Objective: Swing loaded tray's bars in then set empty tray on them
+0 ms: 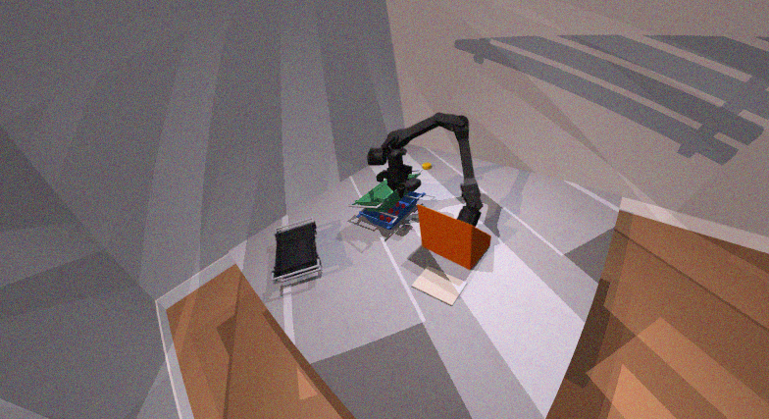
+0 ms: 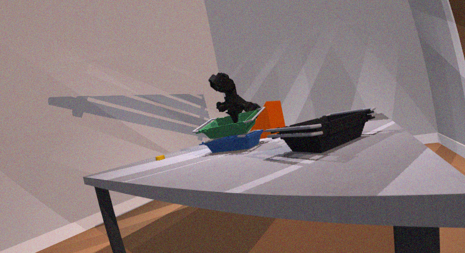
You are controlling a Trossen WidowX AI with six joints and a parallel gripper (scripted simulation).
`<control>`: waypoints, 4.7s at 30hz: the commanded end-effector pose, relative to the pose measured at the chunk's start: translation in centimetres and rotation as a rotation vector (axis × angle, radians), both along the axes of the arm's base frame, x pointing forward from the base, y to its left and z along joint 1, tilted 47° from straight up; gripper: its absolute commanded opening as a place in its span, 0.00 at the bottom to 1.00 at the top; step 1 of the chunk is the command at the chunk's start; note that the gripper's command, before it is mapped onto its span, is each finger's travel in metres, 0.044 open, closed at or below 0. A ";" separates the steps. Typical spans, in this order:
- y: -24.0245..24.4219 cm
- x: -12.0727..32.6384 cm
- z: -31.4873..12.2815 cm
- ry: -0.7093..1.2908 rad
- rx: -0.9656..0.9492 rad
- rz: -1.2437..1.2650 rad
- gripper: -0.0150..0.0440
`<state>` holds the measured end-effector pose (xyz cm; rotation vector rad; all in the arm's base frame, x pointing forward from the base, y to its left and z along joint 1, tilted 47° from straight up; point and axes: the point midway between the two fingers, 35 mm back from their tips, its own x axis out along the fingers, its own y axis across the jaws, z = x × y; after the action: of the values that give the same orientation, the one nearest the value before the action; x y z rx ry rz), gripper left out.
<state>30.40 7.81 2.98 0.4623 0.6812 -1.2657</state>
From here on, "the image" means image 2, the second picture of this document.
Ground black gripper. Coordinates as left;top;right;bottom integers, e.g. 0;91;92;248
219;92;247;123

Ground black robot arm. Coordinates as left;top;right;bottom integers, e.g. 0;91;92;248
208;73;261;112

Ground blue plastic tray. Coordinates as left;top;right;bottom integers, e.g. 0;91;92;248
199;129;266;153

